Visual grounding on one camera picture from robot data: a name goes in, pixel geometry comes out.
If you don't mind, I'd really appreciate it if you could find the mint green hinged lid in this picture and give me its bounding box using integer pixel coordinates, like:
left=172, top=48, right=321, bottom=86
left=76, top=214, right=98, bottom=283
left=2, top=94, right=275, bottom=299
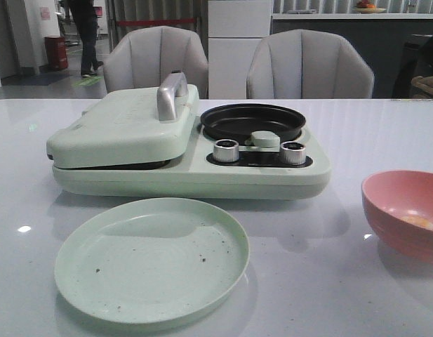
left=46, top=72, right=199, bottom=169

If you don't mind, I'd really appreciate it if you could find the pink bowl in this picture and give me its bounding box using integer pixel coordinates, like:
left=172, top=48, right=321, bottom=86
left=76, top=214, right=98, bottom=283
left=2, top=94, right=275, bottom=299
left=361, top=170, right=433, bottom=264

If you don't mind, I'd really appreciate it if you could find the mint green breakfast maker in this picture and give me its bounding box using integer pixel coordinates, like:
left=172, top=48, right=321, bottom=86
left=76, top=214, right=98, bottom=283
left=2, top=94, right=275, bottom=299
left=51, top=119, right=332, bottom=201

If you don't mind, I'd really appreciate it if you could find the left silver control knob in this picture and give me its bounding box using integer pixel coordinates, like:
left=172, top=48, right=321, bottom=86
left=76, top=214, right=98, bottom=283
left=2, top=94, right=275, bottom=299
left=212, top=139, right=239, bottom=163

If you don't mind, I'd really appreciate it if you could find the silver control knob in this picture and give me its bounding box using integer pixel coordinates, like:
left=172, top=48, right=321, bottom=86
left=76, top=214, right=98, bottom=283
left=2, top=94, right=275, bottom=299
left=279, top=141, right=307, bottom=166
left=212, top=139, right=239, bottom=163

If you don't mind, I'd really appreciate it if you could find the black round frying pan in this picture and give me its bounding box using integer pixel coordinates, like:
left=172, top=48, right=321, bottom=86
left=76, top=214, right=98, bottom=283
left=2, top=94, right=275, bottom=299
left=201, top=103, right=306, bottom=144

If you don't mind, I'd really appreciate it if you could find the right silver control knob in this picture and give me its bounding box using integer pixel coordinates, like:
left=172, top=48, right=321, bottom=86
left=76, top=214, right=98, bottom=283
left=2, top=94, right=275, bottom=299
left=279, top=141, right=307, bottom=166

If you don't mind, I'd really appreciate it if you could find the mint green round plate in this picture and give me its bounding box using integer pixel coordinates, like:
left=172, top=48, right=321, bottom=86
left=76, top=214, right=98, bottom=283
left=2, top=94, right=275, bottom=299
left=54, top=198, right=249, bottom=329

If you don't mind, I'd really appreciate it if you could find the right grey upholstered chair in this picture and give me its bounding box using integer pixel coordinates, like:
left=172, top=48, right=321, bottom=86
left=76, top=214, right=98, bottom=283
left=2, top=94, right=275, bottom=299
left=246, top=29, right=375, bottom=99

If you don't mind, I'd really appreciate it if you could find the grey upholstered chair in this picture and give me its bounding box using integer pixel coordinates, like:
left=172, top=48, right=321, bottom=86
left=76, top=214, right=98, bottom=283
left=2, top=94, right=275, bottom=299
left=246, top=29, right=375, bottom=99
left=103, top=26, right=208, bottom=99

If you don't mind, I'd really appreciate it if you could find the left grey upholstered chair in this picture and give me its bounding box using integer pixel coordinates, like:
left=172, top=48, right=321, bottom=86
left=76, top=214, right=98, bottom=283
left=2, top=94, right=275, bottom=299
left=103, top=26, right=208, bottom=99

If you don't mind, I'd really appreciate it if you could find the white cabinet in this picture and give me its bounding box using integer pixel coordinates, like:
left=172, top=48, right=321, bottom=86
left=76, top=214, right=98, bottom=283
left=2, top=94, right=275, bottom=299
left=208, top=1, right=272, bottom=99

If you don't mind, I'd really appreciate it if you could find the red barrier tape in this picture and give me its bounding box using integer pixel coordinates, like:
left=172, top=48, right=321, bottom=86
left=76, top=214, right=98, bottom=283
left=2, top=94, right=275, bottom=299
left=116, top=18, right=197, bottom=27

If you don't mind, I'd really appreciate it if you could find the red trash bin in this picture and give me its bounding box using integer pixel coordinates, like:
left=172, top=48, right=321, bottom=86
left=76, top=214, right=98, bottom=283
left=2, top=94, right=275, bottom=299
left=44, top=36, right=68, bottom=70

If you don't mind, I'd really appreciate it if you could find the person in dark clothes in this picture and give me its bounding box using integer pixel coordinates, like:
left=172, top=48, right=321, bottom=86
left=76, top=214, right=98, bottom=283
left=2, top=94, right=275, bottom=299
left=67, top=0, right=103, bottom=78

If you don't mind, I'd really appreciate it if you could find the fruit bowl on counter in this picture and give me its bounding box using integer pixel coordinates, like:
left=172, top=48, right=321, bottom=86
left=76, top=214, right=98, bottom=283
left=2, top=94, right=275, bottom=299
left=353, top=0, right=387, bottom=14

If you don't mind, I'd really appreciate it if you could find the dark grey counter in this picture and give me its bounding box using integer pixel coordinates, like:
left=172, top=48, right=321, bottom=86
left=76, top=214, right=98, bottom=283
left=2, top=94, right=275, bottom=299
left=271, top=13, right=433, bottom=98

